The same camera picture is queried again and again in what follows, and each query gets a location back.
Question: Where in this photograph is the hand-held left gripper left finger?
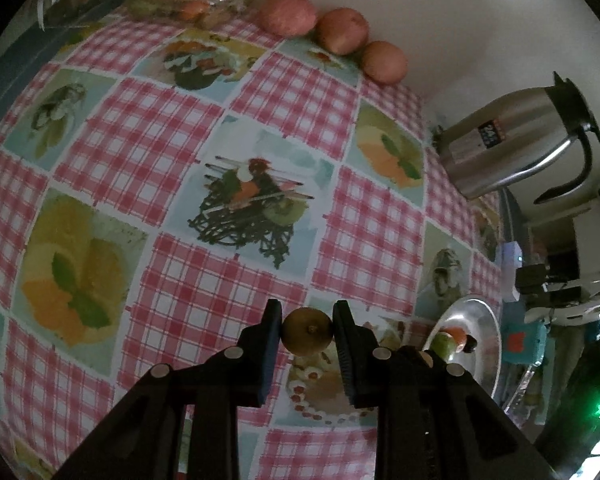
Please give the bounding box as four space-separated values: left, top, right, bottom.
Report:
52 299 284 480

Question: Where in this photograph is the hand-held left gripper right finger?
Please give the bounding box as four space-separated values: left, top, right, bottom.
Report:
332 300 556 480

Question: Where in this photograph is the brown kiwi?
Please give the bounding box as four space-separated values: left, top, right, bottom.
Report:
281 308 335 356

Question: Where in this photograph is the green apple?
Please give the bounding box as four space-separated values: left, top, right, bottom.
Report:
430 334 456 361

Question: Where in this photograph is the stainless steel basin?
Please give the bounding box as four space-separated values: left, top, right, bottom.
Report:
422 295 503 408

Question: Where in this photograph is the teal tissue pack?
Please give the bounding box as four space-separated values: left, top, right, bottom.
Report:
500 317 548 366

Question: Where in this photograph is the black charger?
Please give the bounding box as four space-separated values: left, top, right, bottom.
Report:
515 263 551 295

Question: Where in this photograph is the white power strip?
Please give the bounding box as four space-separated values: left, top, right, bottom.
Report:
500 241 525 303

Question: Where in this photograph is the stainless steel kettle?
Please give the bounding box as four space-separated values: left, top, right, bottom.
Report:
432 71 600 206

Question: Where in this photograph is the checkered printed tablecloth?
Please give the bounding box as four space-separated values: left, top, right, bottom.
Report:
0 0 506 480

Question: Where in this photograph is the red apple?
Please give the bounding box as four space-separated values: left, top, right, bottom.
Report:
361 40 409 86
257 0 318 37
314 7 370 55

